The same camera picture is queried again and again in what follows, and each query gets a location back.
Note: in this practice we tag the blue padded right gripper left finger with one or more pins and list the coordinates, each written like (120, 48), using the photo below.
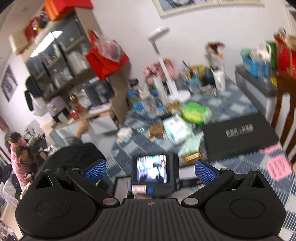
(95, 171)

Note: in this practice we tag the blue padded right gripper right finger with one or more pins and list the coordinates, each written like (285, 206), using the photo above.
(205, 172)

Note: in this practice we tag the gold packet under wipes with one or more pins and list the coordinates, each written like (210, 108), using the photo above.
(191, 158)

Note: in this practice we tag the open black gift box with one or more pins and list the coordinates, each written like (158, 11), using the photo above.
(188, 184)

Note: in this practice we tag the pale green wipes sachet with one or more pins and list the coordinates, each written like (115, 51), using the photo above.
(191, 145)

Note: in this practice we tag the white drawer unit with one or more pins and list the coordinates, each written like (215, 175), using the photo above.
(98, 127)

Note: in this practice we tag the gold packet on table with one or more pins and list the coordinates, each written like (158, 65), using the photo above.
(157, 130)

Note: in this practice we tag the white small box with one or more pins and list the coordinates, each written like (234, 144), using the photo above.
(124, 133)

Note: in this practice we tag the white blue tissue pack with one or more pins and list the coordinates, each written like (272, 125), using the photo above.
(177, 129)

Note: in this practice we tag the green tissue pack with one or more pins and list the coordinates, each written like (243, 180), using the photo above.
(195, 113)

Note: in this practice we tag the black box lid with logo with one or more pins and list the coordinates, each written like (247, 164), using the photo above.
(238, 136)

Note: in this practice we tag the pink sticky note small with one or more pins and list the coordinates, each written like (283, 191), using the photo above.
(270, 149)

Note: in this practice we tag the small blue cap bottle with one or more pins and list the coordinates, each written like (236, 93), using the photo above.
(160, 109)

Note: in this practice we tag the blue cap water bottle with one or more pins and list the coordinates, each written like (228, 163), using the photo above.
(136, 104)

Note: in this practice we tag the pink sticky note large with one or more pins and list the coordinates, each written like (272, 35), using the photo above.
(278, 167)

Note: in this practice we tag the clear pink patterned bottle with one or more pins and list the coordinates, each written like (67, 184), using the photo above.
(147, 100)

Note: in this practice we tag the white desk lamp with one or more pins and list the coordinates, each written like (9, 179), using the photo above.
(181, 95)

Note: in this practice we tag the clear plastic roll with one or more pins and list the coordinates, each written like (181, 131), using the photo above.
(161, 89)

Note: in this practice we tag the turquoise pen holder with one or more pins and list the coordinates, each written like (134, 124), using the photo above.
(194, 84)

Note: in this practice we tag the grey side cabinet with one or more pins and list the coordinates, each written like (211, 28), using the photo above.
(262, 95)

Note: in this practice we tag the white plastic cup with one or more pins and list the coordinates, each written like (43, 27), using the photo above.
(219, 78)

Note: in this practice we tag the pink checkered box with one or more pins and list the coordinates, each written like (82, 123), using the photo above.
(155, 69)

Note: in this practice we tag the blue plastic basket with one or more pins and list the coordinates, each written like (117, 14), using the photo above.
(257, 62)

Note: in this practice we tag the dark glass door cabinet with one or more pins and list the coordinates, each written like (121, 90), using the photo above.
(59, 56)

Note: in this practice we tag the wooden chair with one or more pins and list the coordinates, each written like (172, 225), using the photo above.
(284, 114)

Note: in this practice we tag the red gold gift bag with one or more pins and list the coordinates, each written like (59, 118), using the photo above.
(285, 47)

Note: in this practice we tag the framed picture left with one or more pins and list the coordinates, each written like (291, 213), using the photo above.
(171, 7)

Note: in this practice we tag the gripper mounted camera screen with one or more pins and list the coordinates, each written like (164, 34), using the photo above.
(151, 169)

